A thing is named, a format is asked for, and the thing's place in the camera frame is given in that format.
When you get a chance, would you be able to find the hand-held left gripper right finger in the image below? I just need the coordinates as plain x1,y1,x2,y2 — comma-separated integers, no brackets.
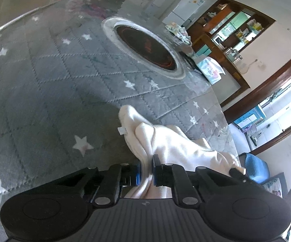
152,154,252,206

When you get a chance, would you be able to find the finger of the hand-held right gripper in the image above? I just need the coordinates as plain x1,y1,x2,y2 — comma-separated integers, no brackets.
229,168,249,182

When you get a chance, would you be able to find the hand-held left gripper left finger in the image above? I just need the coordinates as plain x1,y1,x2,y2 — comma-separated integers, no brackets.
48,163,141,206

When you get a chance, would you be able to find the cream fleece garment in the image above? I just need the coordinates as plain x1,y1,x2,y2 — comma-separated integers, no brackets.
118,104,247,199

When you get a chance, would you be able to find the blue covered chair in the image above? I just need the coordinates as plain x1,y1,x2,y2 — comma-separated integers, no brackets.
239,152,270,184

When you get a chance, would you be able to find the printed cushion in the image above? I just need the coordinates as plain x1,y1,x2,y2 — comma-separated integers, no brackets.
261,173,287,199

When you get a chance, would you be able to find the blue kitchen cabinet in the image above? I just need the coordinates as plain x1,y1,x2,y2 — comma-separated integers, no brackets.
234,106,264,131

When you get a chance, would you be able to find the soft tissue pack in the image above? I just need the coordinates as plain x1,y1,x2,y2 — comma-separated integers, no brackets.
196,57,226,84

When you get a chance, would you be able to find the dark wooden console table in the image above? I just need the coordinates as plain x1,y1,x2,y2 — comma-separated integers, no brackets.
193,33,251,107

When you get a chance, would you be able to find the grey quilted star table cover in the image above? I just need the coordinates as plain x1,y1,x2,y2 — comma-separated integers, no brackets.
0,0,238,242

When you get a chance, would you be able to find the round built-in hotplate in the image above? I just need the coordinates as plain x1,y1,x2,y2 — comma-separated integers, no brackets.
101,16,187,80

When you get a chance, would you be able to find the floral printed cloth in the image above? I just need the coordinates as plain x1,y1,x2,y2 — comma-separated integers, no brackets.
165,22,192,46

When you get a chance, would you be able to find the dark wooden display cabinet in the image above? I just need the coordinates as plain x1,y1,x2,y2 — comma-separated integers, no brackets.
187,0,275,56

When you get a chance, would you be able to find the white refrigerator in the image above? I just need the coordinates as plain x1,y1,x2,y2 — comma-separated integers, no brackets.
163,0,205,28

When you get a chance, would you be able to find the white water dispenser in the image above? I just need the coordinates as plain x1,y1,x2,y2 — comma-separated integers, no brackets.
144,0,167,18

